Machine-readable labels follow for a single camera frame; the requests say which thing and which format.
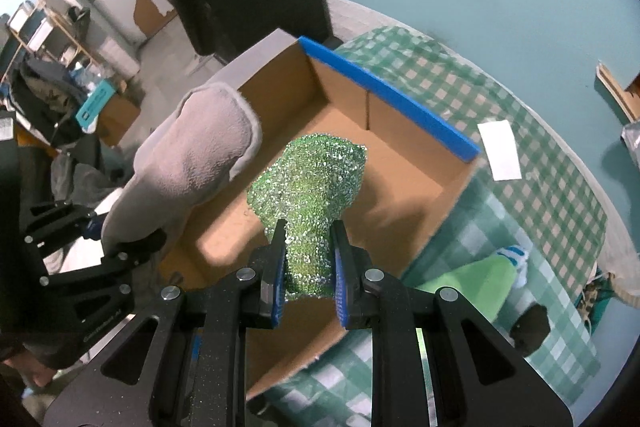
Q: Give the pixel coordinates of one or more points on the silver foil bag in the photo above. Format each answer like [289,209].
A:
[632,144]

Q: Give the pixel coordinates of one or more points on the white paper sheet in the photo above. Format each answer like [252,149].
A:
[500,152]

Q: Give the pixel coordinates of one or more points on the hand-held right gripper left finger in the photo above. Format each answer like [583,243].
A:
[278,287]

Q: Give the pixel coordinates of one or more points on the plain brown carton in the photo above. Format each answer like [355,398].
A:
[120,119]

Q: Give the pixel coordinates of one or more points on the white radiator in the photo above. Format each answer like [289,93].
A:
[120,54]

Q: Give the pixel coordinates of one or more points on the light green cloth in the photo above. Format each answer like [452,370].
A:
[475,279]

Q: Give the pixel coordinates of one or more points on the dark jacket pile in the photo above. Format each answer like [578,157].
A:
[45,92]

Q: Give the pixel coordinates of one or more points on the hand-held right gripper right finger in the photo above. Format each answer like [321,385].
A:
[342,292]

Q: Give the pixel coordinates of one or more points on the dark green checkered sheet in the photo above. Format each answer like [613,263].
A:
[540,107]

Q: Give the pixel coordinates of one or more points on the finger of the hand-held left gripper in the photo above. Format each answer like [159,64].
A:
[100,292]
[75,219]

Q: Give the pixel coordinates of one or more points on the teal box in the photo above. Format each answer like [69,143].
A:
[95,104]

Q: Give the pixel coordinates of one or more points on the wooden shelf rack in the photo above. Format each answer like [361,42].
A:
[50,24]

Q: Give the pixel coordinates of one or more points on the cardboard box with blue tape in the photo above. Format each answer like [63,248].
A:
[400,167]

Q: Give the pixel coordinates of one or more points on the teal checkered cloth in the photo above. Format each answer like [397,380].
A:
[465,217]

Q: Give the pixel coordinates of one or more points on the grey clothes pile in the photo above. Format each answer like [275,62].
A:
[82,177]

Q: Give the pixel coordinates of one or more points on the cardboard piece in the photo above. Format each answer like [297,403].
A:
[617,94]

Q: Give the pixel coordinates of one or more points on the white blue plastic bag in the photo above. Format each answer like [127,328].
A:
[516,257]

